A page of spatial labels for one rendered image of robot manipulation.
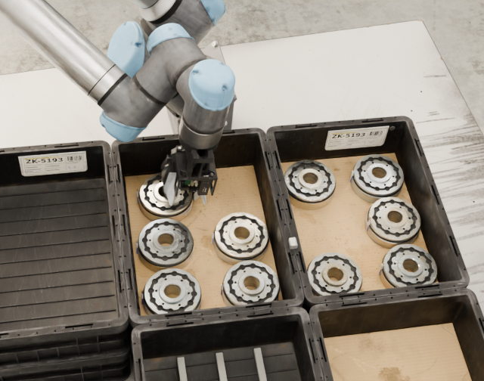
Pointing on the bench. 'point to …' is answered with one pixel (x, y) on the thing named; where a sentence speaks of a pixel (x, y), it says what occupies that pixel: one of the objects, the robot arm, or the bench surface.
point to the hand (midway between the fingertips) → (181, 192)
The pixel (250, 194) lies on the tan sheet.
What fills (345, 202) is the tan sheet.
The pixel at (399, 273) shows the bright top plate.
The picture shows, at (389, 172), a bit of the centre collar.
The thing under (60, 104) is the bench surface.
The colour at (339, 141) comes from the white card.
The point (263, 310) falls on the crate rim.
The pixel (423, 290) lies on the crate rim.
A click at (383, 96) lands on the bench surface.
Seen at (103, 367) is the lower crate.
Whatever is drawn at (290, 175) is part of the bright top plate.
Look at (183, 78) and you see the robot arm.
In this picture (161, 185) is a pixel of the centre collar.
